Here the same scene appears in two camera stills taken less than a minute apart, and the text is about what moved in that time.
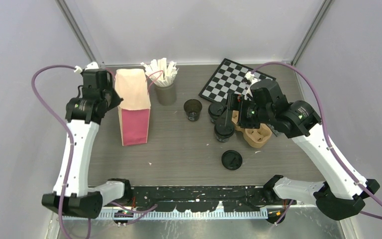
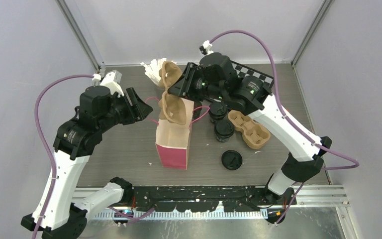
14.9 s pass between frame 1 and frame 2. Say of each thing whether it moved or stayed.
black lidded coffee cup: stayed
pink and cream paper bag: moved
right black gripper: moved
